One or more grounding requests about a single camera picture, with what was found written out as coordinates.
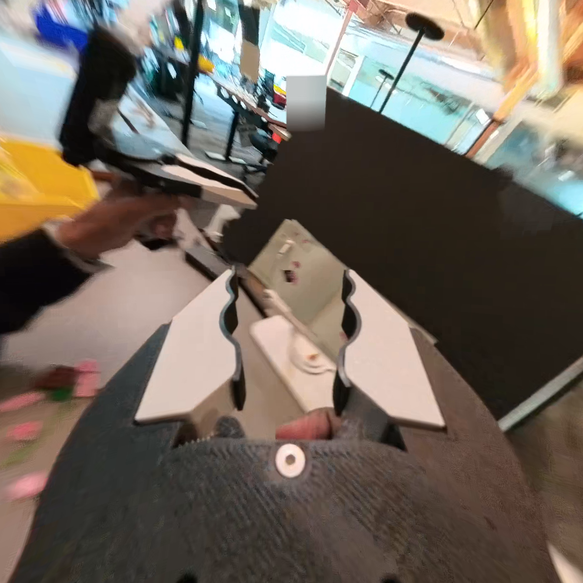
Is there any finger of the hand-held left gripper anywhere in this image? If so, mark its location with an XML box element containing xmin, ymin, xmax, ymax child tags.
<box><xmin>173</xmin><ymin>152</ymin><xmax>247</xmax><ymax>189</ymax></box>
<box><xmin>162</xmin><ymin>165</ymin><xmax>258</xmax><ymax>209</ymax></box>

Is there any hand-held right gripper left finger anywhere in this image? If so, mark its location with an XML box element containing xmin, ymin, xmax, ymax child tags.
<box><xmin>134</xmin><ymin>268</ymin><xmax>247</xmax><ymax>431</ymax></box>

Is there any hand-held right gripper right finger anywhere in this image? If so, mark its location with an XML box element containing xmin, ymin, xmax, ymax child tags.
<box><xmin>332</xmin><ymin>269</ymin><xmax>446</xmax><ymax>431</ymax></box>

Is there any brown square toy plate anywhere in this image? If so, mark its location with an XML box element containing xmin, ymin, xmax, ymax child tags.
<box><xmin>36</xmin><ymin>367</ymin><xmax>78</xmax><ymax>392</ymax></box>

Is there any person's left forearm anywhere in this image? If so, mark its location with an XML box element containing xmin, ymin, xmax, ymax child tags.
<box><xmin>0</xmin><ymin>228</ymin><xmax>98</xmax><ymax>335</ymax></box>

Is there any person's right hand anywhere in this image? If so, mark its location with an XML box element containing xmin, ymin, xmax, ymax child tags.
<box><xmin>275</xmin><ymin>408</ymin><xmax>342</xmax><ymax>440</ymax></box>

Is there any person's left hand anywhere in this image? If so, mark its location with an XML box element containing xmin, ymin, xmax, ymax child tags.
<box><xmin>55</xmin><ymin>182</ymin><xmax>183</xmax><ymax>260</ymax></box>

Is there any blue plastic bin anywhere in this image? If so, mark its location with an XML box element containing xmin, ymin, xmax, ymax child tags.
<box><xmin>34</xmin><ymin>5</ymin><xmax>89</xmax><ymax>51</ymax></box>

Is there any long wooden desk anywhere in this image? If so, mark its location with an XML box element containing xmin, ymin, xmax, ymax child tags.
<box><xmin>207</xmin><ymin>73</ymin><xmax>292</xmax><ymax>139</ymax></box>

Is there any white book stand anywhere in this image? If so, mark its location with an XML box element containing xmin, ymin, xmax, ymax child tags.
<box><xmin>250</xmin><ymin>291</ymin><xmax>347</xmax><ymax>411</ymax></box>

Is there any black pole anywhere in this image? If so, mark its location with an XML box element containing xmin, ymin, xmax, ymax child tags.
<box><xmin>180</xmin><ymin>0</ymin><xmax>204</xmax><ymax>144</ymax></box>
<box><xmin>378</xmin><ymin>13</ymin><xmax>445</xmax><ymax>114</ymax></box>

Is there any yellow plastic bin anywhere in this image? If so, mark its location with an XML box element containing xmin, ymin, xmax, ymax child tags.
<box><xmin>0</xmin><ymin>137</ymin><xmax>100</xmax><ymax>242</ymax></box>

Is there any pile of pink toy bricks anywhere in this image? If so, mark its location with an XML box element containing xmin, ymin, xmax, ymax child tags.
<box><xmin>0</xmin><ymin>360</ymin><xmax>101</xmax><ymax>502</ymax></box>

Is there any black panel on cardboard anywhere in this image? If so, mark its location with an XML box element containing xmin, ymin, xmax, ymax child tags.
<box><xmin>239</xmin><ymin>0</ymin><xmax>261</xmax><ymax>79</ymax></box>

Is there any paper instruction booklet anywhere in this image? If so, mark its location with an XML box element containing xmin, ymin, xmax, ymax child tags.
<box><xmin>248</xmin><ymin>220</ymin><xmax>351</xmax><ymax>338</ymax></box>

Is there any dark grey board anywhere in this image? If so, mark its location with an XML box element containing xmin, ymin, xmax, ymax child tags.
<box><xmin>221</xmin><ymin>87</ymin><xmax>583</xmax><ymax>420</ymax></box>

